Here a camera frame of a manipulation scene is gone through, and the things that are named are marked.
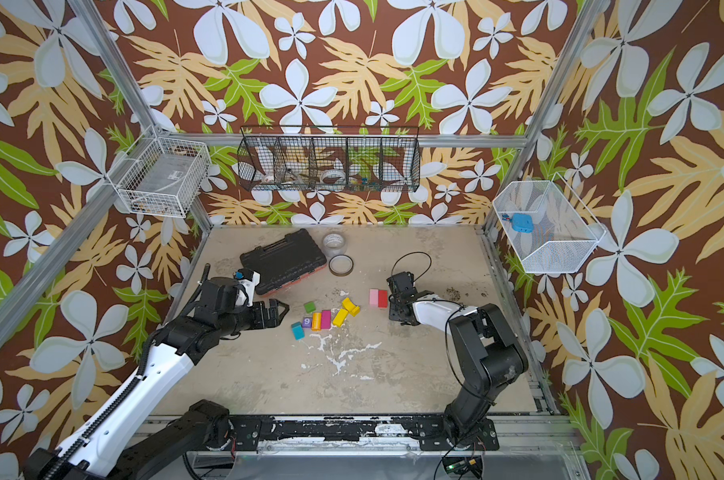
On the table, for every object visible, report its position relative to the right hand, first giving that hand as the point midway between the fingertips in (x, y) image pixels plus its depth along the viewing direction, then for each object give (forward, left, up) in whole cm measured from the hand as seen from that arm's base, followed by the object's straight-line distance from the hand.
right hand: (399, 309), depth 97 cm
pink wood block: (+4, +8, +1) cm, 9 cm away
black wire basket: (+39, +22, +32) cm, 55 cm away
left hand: (-8, +35, +18) cm, 41 cm away
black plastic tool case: (+17, +40, +4) cm, 43 cm away
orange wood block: (-4, +27, +1) cm, 27 cm away
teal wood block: (-7, +33, 0) cm, 33 cm away
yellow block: (-3, +19, 0) cm, 19 cm away
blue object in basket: (+14, -35, +25) cm, 45 cm away
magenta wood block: (-3, +24, -1) cm, 24 cm away
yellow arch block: (0, +16, +1) cm, 16 cm away
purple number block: (-5, +30, +1) cm, 30 cm away
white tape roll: (+36, +21, +27) cm, 50 cm away
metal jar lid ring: (+19, +20, 0) cm, 27 cm away
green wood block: (+1, +30, -1) cm, 30 cm away
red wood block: (+4, +5, 0) cm, 6 cm away
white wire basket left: (+24, +69, +34) cm, 81 cm away
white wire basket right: (+6, -42, +29) cm, 52 cm away
